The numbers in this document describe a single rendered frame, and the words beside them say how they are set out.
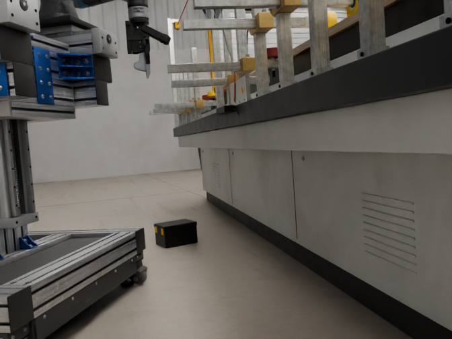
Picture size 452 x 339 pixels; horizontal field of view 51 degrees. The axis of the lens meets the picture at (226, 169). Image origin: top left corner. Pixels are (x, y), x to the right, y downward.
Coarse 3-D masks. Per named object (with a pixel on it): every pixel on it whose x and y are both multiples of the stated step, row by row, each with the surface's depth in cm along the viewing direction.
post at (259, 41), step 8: (256, 40) 162; (264, 40) 162; (256, 48) 162; (264, 48) 162; (256, 56) 163; (264, 56) 162; (256, 64) 164; (264, 64) 163; (256, 72) 164; (264, 72) 163; (256, 80) 165; (264, 80) 163; (264, 88) 163
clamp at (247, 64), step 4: (240, 60) 182; (244, 60) 179; (248, 60) 179; (252, 60) 180; (240, 64) 182; (244, 64) 179; (248, 64) 180; (252, 64) 180; (244, 68) 179; (248, 68) 180; (252, 68) 180; (236, 72) 190; (240, 72) 184; (244, 72) 184; (248, 72) 185
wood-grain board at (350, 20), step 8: (384, 0) 120; (392, 0) 116; (400, 0) 115; (384, 8) 122; (352, 16) 137; (336, 24) 147; (344, 24) 142; (352, 24) 138; (328, 32) 153; (336, 32) 148; (296, 48) 182; (304, 48) 174
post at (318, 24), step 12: (312, 0) 113; (324, 0) 113; (312, 12) 114; (324, 12) 113; (312, 24) 114; (324, 24) 114; (312, 36) 115; (324, 36) 114; (312, 48) 116; (324, 48) 114; (312, 60) 116; (324, 60) 114
